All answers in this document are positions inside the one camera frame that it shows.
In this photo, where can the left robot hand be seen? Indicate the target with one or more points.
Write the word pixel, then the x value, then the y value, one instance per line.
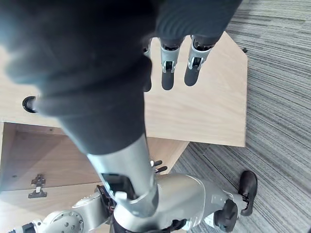
pixel 160 168

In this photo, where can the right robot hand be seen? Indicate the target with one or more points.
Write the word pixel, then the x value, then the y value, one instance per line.
pixel 92 72

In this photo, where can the light wooden cabinet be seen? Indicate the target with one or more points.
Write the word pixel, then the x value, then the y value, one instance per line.
pixel 199 111

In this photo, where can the wooden cabinet door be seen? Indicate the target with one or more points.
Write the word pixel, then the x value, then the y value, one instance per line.
pixel 63 196

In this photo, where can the metal cabinet hinge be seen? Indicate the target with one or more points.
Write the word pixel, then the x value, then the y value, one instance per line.
pixel 37 185

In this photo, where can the silver robot torso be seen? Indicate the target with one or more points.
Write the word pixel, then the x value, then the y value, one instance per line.
pixel 179 196

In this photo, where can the silver robot leg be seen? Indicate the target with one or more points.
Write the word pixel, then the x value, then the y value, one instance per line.
pixel 226 208

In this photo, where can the dark robot foot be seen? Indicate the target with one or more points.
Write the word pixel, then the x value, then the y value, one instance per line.
pixel 249 189

